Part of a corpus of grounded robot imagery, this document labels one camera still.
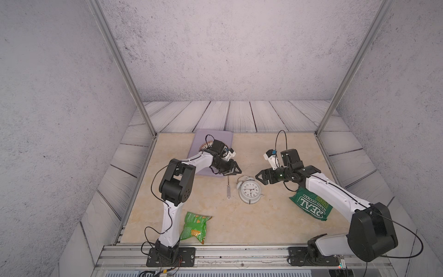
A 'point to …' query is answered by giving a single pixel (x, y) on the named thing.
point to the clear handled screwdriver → (228, 190)
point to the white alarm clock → (250, 191)
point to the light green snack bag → (195, 225)
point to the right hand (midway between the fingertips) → (263, 174)
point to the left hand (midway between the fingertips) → (241, 173)
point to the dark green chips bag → (311, 203)
